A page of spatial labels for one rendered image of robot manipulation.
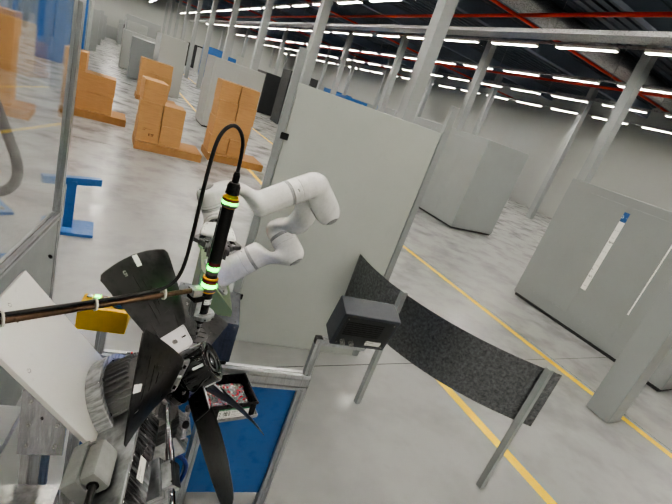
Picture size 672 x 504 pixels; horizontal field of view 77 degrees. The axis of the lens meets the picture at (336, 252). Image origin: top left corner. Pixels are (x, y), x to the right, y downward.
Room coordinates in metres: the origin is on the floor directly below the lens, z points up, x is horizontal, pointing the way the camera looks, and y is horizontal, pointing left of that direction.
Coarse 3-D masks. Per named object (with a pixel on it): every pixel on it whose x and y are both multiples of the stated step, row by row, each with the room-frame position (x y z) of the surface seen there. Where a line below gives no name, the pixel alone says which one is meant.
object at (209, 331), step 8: (184, 304) 1.24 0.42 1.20; (184, 312) 1.20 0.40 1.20; (192, 320) 1.18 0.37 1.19; (216, 320) 1.26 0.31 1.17; (224, 320) 1.31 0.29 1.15; (192, 328) 1.14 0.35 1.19; (200, 328) 1.15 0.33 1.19; (208, 328) 1.18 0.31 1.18; (216, 328) 1.21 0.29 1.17; (224, 328) 1.25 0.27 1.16; (192, 336) 1.10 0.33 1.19; (200, 336) 1.12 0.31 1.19; (208, 336) 1.14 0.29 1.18; (216, 336) 1.16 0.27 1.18
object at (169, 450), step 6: (168, 408) 0.87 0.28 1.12; (168, 414) 0.86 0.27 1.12; (168, 420) 0.84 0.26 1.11; (168, 426) 0.83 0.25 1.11; (168, 432) 0.81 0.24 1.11; (168, 438) 0.80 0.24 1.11; (168, 444) 0.78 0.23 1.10; (168, 450) 0.77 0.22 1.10; (168, 456) 0.76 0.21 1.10; (174, 456) 0.77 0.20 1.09; (168, 492) 0.69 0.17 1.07; (174, 492) 0.69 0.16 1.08; (168, 498) 0.68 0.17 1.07; (174, 498) 0.68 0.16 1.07
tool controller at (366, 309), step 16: (352, 304) 1.60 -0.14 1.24; (368, 304) 1.64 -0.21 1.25; (384, 304) 1.69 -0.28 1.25; (336, 320) 1.58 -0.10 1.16; (352, 320) 1.55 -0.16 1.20; (368, 320) 1.57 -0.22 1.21; (384, 320) 1.59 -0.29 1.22; (336, 336) 1.57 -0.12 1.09; (352, 336) 1.58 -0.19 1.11; (368, 336) 1.61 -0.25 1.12; (384, 336) 1.63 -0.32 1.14
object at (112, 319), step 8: (80, 312) 1.21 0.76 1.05; (88, 312) 1.22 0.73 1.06; (96, 312) 1.23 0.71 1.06; (104, 312) 1.23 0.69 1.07; (112, 312) 1.24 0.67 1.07; (120, 312) 1.26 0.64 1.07; (80, 320) 1.21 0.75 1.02; (88, 320) 1.22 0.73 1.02; (96, 320) 1.23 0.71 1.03; (104, 320) 1.24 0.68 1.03; (112, 320) 1.25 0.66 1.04; (120, 320) 1.25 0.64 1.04; (128, 320) 1.32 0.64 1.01; (80, 328) 1.21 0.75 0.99; (88, 328) 1.22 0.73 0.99; (96, 328) 1.23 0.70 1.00; (104, 328) 1.24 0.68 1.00; (112, 328) 1.25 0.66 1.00; (120, 328) 1.26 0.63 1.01
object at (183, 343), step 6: (174, 330) 0.98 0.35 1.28; (180, 330) 0.99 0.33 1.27; (186, 330) 1.00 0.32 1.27; (168, 336) 0.96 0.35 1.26; (174, 336) 0.97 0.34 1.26; (180, 336) 0.99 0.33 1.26; (186, 336) 1.00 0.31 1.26; (168, 342) 0.96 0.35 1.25; (180, 342) 0.98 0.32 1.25; (186, 342) 0.99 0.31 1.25; (192, 342) 1.00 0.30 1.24; (174, 348) 0.96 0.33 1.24; (180, 348) 0.97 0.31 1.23
